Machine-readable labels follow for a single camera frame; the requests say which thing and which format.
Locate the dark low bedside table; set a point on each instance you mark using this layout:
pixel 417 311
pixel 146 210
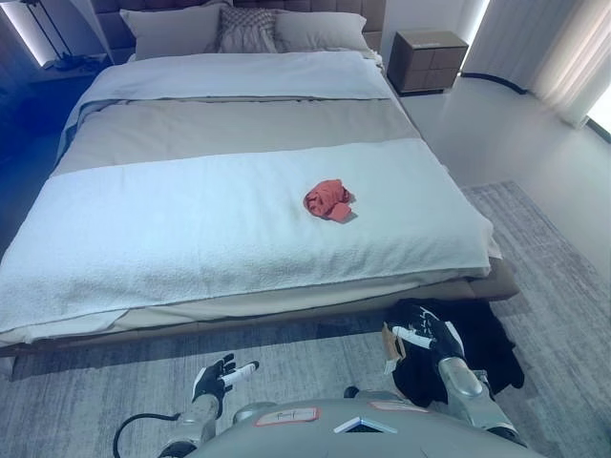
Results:
pixel 67 67

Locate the beige bed sheet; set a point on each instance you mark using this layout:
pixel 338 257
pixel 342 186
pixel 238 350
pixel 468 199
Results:
pixel 286 298

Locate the red garment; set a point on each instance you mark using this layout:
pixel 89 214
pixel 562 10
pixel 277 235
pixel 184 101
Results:
pixel 329 200

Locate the brown paper basket tag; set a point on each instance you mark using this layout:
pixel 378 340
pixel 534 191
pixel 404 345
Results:
pixel 394 344

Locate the white sheer curtain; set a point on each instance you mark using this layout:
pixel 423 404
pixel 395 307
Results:
pixel 563 52

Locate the silver robot torso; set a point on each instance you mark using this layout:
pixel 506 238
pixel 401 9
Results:
pixel 334 436

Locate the red bordered white label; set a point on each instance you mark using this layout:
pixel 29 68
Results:
pixel 286 416

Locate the black garment on floor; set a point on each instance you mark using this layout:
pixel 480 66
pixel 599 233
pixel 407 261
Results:
pixel 491 343

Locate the brown wooden nightstand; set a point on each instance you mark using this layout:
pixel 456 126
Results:
pixel 425 62

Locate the robot legs and torso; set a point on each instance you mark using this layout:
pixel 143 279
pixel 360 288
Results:
pixel 563 286

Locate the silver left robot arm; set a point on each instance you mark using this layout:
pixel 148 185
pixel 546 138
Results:
pixel 193 424

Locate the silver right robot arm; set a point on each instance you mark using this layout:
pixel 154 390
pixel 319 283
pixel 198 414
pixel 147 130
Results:
pixel 465 384

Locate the patterned grey cushion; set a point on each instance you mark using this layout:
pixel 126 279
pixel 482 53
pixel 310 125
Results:
pixel 246 28

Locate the white folded duvet top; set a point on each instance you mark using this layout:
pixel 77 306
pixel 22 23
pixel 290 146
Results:
pixel 238 74

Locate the plain beige pillow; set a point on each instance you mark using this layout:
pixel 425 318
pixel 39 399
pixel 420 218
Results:
pixel 320 31
pixel 167 28

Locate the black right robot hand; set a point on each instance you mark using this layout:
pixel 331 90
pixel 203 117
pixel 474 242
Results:
pixel 446 336

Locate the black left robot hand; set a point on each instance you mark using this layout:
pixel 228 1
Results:
pixel 214 380

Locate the black thin lamp stand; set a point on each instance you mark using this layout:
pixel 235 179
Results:
pixel 38 28

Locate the large bed with blankets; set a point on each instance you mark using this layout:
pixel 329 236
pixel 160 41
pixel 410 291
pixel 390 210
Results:
pixel 191 229

